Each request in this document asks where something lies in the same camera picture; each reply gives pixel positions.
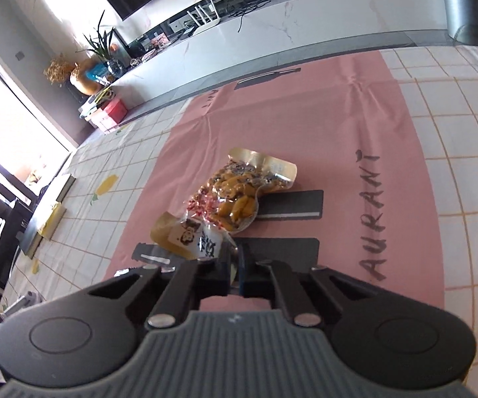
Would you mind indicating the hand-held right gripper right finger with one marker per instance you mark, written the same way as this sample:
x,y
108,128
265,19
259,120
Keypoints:
x,y
245,274

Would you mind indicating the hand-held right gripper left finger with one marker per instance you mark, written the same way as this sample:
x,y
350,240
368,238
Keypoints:
x,y
223,274

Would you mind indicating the gold snack packet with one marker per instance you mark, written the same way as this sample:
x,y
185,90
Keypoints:
x,y
230,199

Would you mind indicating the pink printed table mat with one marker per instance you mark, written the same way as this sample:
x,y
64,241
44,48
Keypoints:
x,y
326,132

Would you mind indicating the yellow notebook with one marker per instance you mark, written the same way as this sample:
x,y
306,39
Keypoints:
x,y
52,219

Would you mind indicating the dark-edged book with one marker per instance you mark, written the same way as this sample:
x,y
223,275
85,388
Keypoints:
x,y
35,236

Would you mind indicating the red white carton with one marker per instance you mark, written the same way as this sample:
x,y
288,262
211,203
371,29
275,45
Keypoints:
x,y
110,114

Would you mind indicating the gold vase with dried flowers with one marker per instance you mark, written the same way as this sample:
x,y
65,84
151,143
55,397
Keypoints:
x,y
83,78

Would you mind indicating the pink patterned box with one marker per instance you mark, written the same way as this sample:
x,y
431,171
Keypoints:
x,y
160,40

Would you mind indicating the potted plant in blue pot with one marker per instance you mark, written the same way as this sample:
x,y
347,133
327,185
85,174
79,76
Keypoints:
x,y
106,56

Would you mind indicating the white router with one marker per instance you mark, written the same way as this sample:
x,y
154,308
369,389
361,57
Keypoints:
x,y
205,23

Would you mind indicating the white marble counter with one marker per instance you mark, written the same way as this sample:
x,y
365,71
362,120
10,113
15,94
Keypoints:
x,y
305,16

